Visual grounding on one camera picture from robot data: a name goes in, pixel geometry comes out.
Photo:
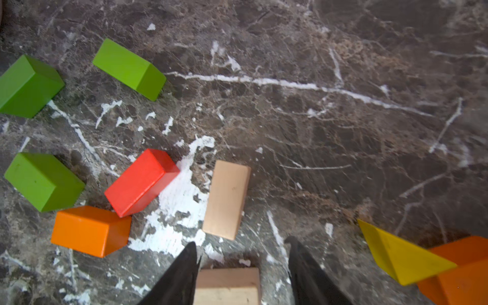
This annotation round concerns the orange block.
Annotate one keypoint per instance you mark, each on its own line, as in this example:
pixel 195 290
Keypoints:
pixel 466 284
pixel 91 230

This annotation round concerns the yellow triangle block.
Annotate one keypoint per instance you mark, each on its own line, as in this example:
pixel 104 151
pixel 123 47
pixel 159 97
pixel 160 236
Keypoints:
pixel 404 261

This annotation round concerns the natural wood block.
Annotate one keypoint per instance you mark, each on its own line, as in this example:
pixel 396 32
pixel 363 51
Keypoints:
pixel 228 286
pixel 226 199

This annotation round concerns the green block left tilted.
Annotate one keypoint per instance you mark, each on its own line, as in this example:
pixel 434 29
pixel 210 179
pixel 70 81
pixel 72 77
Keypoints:
pixel 27 86

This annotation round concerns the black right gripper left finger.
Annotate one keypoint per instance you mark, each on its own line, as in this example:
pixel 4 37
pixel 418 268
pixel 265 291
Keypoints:
pixel 178 284

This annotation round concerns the red block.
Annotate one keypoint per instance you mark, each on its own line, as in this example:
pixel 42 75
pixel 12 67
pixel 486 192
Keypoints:
pixel 141 182

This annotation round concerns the green block far top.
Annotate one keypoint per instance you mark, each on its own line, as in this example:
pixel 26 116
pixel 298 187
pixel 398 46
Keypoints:
pixel 130 69

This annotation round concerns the green block lower left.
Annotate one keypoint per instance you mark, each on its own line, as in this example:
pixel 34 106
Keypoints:
pixel 44 181

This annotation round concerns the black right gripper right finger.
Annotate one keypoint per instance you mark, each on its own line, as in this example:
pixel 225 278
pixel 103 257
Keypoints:
pixel 310 284

